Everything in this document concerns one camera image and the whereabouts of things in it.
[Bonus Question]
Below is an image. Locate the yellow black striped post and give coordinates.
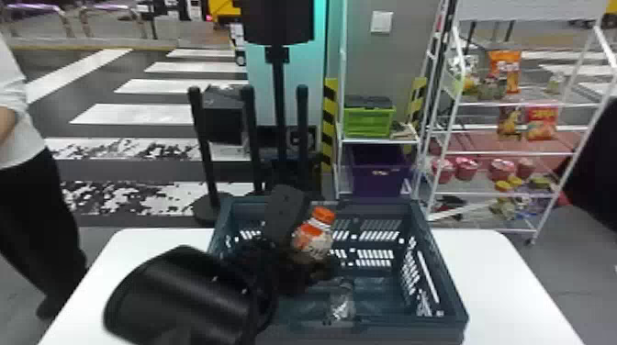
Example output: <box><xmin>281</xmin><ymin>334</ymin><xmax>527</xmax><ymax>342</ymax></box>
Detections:
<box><xmin>320</xmin><ymin>76</ymin><xmax>340</xmax><ymax>171</ymax></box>

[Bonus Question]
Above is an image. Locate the white wire rack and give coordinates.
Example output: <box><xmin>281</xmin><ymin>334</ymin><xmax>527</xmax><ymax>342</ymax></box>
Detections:
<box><xmin>412</xmin><ymin>0</ymin><xmax>617</xmax><ymax>247</ymax></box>

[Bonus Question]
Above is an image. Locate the green crate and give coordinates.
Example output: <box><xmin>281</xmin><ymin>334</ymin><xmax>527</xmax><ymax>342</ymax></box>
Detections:
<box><xmin>342</xmin><ymin>95</ymin><xmax>398</xmax><ymax>139</ymax></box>

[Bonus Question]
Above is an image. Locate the blue basket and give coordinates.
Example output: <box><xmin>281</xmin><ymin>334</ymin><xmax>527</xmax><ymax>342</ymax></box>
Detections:
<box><xmin>208</xmin><ymin>195</ymin><xmax>470</xmax><ymax>345</ymax></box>

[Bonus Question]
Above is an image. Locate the white shelf trolley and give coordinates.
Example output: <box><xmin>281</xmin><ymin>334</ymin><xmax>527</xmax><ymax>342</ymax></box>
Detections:
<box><xmin>333</xmin><ymin>0</ymin><xmax>427</xmax><ymax>200</ymax></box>

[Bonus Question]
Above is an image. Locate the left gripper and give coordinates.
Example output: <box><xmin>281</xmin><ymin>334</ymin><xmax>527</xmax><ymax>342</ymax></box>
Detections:
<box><xmin>275</xmin><ymin>250</ymin><xmax>341</xmax><ymax>298</ymax></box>

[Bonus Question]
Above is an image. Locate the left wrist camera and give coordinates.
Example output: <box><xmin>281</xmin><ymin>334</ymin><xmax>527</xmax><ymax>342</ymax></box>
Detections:
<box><xmin>261</xmin><ymin>184</ymin><xmax>313</xmax><ymax>248</ymax></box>

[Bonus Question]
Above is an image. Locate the orange bottle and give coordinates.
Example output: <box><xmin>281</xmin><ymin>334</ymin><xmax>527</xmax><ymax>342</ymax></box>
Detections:
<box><xmin>290</xmin><ymin>206</ymin><xmax>337</xmax><ymax>265</ymax></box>

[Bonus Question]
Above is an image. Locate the purple crate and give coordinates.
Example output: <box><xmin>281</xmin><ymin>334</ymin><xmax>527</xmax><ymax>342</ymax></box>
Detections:
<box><xmin>347</xmin><ymin>143</ymin><xmax>412</xmax><ymax>198</ymax></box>

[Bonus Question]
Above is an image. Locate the red snack packet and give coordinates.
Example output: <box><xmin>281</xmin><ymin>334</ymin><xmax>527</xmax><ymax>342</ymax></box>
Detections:
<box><xmin>523</xmin><ymin>105</ymin><xmax>560</xmax><ymax>142</ymax></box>

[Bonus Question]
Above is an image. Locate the orange snack packet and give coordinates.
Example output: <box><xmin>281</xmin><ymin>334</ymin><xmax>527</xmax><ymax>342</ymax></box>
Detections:
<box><xmin>497</xmin><ymin>106</ymin><xmax>524</xmax><ymax>139</ymax></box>
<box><xmin>488</xmin><ymin>49</ymin><xmax>523</xmax><ymax>95</ymax></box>

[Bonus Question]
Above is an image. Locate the red noodle cup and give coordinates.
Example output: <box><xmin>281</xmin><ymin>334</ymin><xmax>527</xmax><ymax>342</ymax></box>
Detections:
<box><xmin>431</xmin><ymin>157</ymin><xmax>455</xmax><ymax>185</ymax></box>
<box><xmin>516</xmin><ymin>157</ymin><xmax>536</xmax><ymax>181</ymax></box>
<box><xmin>487</xmin><ymin>158</ymin><xmax>517</xmax><ymax>183</ymax></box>
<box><xmin>454</xmin><ymin>157</ymin><xmax>480</xmax><ymax>183</ymax></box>

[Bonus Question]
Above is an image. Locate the person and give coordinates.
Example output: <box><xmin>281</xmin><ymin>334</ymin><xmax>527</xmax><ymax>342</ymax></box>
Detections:
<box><xmin>0</xmin><ymin>32</ymin><xmax>89</xmax><ymax>321</ymax></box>

